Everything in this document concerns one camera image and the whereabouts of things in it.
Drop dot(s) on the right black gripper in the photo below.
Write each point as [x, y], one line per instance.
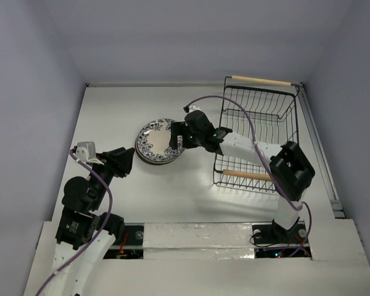
[185, 135]

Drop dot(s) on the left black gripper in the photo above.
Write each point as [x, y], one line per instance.
[119, 160]

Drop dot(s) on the dark teal blossom plate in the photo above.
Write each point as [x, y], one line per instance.
[140, 156]

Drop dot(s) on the grey tree pattern plate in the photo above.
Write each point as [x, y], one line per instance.
[156, 135]

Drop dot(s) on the red and teal plate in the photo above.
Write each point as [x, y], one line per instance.
[158, 158]

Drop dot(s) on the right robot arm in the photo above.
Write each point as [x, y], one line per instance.
[286, 165]

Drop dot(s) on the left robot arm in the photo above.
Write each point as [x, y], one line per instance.
[87, 227]

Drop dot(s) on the silver foil strip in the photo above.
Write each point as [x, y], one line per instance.
[197, 241]

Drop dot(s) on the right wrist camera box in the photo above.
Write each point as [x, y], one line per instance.
[191, 108]

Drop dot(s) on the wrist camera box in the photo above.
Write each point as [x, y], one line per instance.
[191, 108]
[86, 152]

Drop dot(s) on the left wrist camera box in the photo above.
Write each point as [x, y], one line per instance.
[86, 152]

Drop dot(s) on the black wire dish rack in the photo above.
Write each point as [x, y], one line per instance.
[274, 116]

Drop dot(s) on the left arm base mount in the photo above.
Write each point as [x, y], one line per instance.
[131, 246]

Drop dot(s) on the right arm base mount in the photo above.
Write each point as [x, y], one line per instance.
[268, 244]

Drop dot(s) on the aluminium rail right side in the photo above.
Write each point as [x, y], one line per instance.
[320, 155]

